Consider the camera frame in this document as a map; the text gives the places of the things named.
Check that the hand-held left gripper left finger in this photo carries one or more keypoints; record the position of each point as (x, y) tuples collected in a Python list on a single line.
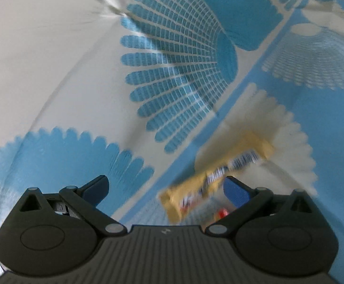
[(96, 188)]

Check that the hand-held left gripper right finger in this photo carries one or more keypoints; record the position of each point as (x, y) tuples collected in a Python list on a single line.
[(237, 192)]

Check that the yellow snack packet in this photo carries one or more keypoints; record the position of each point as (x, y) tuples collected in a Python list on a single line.
[(195, 189)]

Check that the small red white snack bar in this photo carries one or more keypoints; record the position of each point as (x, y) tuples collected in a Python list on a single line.
[(223, 213)]

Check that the blue white printed cloth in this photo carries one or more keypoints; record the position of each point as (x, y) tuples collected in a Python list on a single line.
[(71, 65)]

